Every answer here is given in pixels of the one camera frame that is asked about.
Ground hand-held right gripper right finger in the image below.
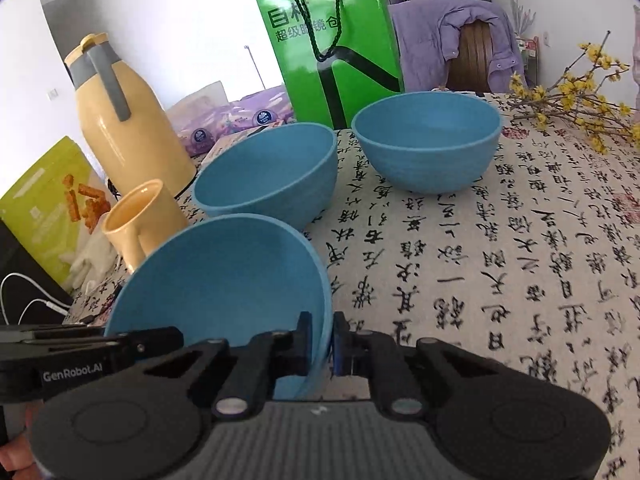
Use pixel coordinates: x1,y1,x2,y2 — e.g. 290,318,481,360
331,311,506,416

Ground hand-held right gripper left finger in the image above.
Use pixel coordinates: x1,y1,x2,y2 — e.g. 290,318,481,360
142,311,315,418

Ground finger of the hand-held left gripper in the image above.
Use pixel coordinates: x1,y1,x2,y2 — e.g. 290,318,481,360
0,324,103,341
0,327,183,363

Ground blue bowl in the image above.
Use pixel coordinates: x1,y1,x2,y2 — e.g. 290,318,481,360
193,122,338,231
104,213,332,402
351,91,502,195

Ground person's left hand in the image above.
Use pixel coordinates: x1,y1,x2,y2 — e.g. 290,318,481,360
0,432,35,477

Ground black paper bag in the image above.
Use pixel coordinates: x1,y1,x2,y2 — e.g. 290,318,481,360
0,220,73,323

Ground yellow mug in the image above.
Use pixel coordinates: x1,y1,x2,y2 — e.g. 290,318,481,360
101,179,190,273

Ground yellow-green snack packet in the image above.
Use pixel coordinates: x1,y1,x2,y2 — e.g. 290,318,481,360
0,136,112,293

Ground calligraphy printed tablecloth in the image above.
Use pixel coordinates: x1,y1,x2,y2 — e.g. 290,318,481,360
65,90,640,480

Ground yellow thermos jug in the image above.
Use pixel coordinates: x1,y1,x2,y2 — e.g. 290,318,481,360
64,32,197,198

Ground purple tissue packet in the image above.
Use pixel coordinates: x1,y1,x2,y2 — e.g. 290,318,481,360
227,85,293,131
166,80,230,157

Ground green paper bag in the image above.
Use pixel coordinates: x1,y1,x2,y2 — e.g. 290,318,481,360
250,0,405,130

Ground purple jacket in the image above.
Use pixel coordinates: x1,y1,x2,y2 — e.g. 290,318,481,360
389,0,526,93

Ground wooden chair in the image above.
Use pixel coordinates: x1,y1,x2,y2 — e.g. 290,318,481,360
445,21,496,93

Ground yellow flower branch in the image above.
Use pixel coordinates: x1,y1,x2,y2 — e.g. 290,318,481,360
507,30,640,156

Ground tangled white cables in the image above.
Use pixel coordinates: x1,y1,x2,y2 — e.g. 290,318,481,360
0,272,76,326

